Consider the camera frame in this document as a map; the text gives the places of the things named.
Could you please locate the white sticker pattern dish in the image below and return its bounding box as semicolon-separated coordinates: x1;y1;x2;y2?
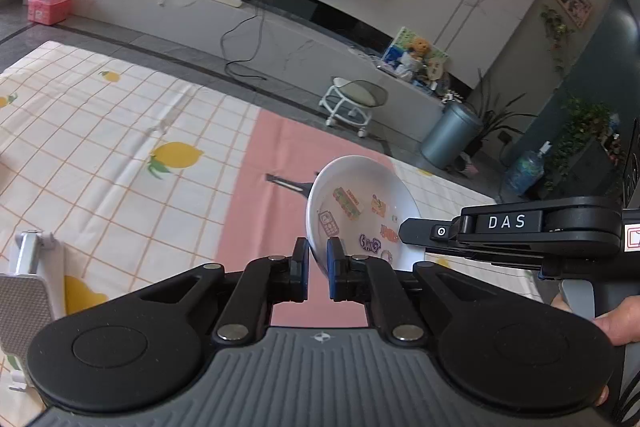
305;155;424;274

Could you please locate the right hand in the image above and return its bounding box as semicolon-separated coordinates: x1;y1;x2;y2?
593;296;640;346

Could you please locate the potted green plant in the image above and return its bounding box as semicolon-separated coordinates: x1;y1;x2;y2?
544;96;612;198

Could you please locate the blue water bottle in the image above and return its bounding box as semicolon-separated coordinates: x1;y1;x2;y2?
506;141;551;196

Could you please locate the grey trash bin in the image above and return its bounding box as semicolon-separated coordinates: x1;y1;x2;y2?
420;102;483;169

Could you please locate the checked lemon tablecloth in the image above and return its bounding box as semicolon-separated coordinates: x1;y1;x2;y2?
0;40;547;388

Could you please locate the grey round stool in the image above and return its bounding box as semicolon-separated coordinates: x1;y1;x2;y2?
319;77;388;139

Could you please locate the grey phone stand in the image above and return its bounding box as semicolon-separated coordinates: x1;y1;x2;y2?
1;230;66;392

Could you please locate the teddy bear toy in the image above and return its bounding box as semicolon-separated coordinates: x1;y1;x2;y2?
402;37;431;72

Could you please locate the pink storage box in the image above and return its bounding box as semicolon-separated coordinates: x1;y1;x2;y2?
27;0;73;26

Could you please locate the black power cable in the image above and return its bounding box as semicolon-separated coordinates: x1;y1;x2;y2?
220;4;268;82

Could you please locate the framed wall picture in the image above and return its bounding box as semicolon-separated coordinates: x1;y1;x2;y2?
556;0;593;29

